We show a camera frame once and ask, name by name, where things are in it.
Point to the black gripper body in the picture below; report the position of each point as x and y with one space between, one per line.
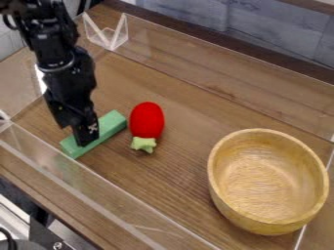
69 79

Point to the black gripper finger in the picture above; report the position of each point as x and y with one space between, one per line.
59 112
85 127

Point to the green rectangular block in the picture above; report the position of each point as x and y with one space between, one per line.
112 122

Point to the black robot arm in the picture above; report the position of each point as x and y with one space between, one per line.
51 35

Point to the light wooden bowl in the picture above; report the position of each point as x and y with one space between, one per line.
267 181

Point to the red plush strawberry toy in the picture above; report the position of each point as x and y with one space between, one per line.
145 125

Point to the clear acrylic enclosure wall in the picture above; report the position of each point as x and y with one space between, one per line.
143 201

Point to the black metal table bracket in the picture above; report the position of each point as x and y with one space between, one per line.
43 236

